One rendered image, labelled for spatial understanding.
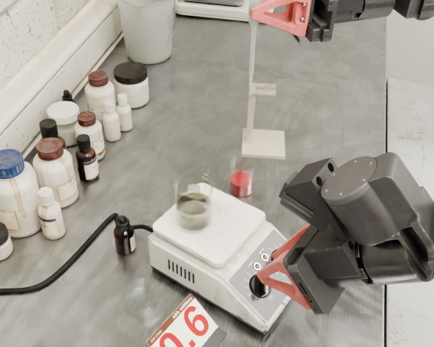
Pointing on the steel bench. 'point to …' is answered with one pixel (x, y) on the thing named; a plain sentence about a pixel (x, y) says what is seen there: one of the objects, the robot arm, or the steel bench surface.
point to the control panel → (246, 270)
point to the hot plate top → (233, 217)
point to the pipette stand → (258, 135)
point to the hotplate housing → (213, 277)
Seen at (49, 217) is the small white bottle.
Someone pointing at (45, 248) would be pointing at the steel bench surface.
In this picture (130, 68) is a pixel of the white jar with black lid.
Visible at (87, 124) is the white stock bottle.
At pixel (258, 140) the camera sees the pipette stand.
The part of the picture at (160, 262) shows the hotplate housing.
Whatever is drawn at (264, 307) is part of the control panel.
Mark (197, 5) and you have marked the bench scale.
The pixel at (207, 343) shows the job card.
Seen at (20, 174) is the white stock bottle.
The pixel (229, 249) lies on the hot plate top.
